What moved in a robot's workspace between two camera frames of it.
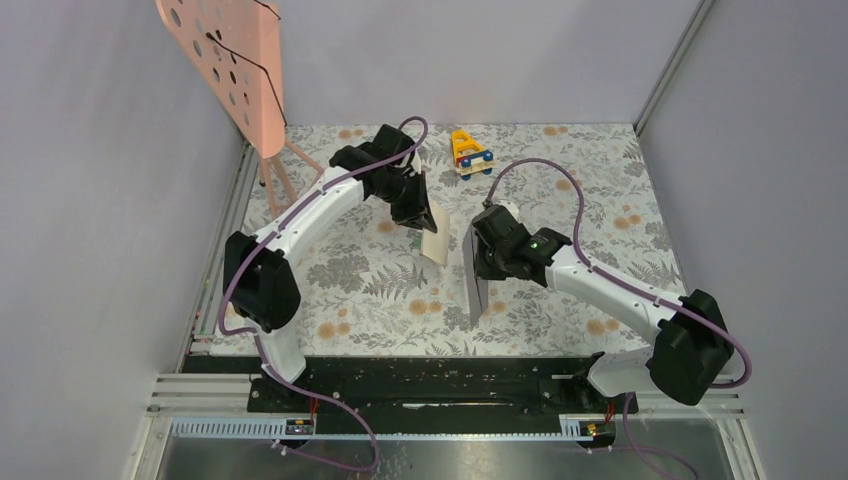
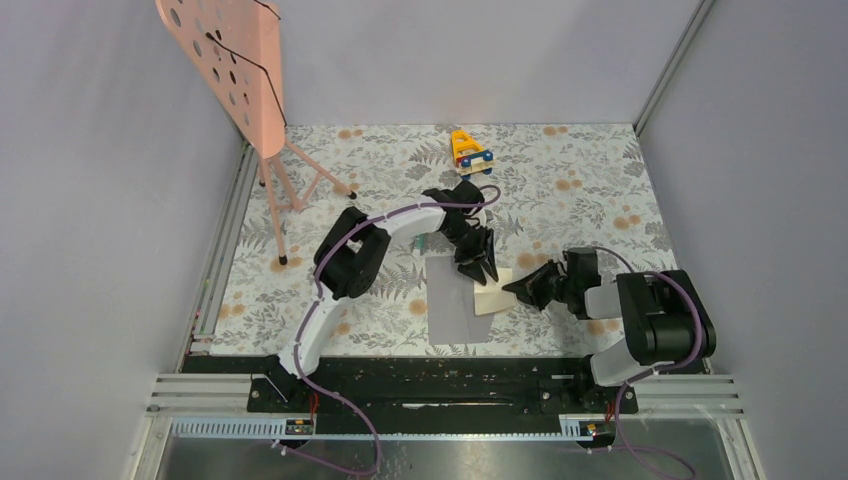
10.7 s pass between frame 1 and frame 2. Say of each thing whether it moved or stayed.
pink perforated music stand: stayed
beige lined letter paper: moved
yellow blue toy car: stayed
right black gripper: moved
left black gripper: moved
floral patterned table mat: stayed
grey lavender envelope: moved
